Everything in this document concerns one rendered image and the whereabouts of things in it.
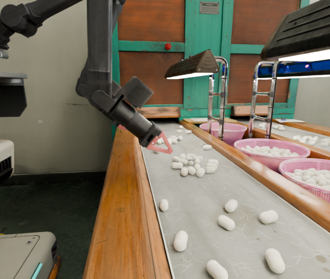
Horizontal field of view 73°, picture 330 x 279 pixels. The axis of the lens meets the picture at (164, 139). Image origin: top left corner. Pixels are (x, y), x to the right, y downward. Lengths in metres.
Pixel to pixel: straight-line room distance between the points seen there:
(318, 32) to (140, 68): 1.26
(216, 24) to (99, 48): 1.18
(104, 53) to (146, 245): 0.43
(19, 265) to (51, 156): 1.50
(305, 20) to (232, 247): 0.35
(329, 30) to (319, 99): 2.74
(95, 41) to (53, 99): 1.87
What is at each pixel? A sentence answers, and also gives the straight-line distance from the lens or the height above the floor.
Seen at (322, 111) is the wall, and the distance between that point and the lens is 3.12.
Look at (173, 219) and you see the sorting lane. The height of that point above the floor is 0.74.
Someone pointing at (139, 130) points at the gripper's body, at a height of 0.88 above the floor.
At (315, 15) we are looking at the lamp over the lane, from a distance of 0.38.
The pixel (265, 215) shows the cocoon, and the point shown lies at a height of 0.76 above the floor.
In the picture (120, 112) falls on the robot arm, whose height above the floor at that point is 0.93.
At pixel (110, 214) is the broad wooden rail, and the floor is 0.76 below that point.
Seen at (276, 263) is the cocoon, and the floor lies 0.76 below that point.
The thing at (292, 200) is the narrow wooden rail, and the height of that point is 0.75.
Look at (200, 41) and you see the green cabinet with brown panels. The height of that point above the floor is 1.28.
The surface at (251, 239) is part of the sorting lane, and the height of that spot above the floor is 0.74.
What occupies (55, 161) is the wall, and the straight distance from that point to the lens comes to 2.55.
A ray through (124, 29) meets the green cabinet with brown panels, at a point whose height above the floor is 1.34.
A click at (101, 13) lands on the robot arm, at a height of 1.16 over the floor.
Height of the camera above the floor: 1.00
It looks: 14 degrees down
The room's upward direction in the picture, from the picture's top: straight up
